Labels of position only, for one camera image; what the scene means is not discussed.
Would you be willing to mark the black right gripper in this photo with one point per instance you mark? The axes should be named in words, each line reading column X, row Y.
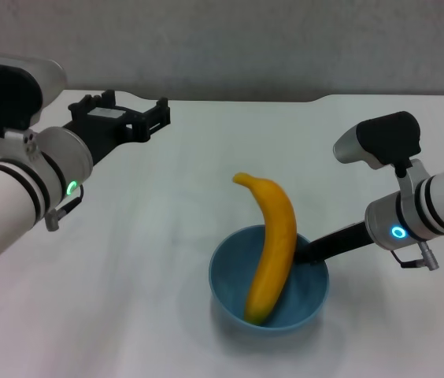
column 344, row 240

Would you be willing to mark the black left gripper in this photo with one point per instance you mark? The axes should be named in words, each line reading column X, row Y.
column 104, row 130

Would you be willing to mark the yellow banana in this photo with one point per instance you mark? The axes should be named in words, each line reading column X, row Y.
column 275, row 244

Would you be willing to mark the blue plastic bowl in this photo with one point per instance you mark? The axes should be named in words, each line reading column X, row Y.
column 230, row 283

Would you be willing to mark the left wrist camera housing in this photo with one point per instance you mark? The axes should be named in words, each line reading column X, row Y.
column 5, row 94

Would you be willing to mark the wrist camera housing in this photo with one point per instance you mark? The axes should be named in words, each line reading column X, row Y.
column 387, row 138
column 5, row 94

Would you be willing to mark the right wrist camera housing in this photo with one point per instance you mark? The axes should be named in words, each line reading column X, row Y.
column 387, row 138

